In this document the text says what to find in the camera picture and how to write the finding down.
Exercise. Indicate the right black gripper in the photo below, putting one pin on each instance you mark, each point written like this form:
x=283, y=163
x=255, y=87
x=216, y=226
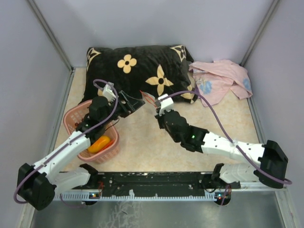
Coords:
x=159, y=118

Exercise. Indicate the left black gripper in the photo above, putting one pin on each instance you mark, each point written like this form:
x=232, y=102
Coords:
x=132, y=104

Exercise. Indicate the clear zip top bag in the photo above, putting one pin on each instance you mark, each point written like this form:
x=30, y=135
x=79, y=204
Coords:
x=148, y=99

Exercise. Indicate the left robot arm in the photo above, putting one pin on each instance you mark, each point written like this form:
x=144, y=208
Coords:
x=39, y=183

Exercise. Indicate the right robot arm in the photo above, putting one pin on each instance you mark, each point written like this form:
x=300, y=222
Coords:
x=266, y=163

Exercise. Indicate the orange carrot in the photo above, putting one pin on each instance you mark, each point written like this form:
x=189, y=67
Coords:
x=109, y=144

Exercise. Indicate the orange mango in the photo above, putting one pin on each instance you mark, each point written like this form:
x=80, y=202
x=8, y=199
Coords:
x=99, y=144

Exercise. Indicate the black floral pillow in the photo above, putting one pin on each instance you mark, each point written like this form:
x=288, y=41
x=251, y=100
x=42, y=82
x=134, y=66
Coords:
x=155, y=70

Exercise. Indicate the pink printed cloth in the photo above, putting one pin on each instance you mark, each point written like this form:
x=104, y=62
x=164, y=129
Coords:
x=214, y=80

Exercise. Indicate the pink plastic basket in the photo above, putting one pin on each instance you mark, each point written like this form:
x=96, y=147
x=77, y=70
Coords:
x=73, y=118

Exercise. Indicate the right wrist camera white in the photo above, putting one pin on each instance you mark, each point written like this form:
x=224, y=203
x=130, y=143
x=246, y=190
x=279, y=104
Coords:
x=164, y=103

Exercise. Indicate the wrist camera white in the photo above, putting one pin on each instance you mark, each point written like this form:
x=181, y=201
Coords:
x=164, y=103
x=108, y=92

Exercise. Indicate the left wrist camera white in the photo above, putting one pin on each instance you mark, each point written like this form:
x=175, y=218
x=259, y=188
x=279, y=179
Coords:
x=108, y=92

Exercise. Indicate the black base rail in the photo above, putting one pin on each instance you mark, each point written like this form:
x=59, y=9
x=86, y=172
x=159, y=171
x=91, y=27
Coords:
x=150, y=184

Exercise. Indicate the aluminium frame post right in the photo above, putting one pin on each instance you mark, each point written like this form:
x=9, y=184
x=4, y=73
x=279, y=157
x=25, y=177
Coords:
x=271, y=11

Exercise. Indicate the aluminium frame post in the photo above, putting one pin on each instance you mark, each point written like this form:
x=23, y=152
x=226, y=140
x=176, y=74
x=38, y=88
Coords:
x=271, y=11
x=38, y=14

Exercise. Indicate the aluminium frame post left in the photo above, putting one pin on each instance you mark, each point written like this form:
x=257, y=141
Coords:
x=38, y=14

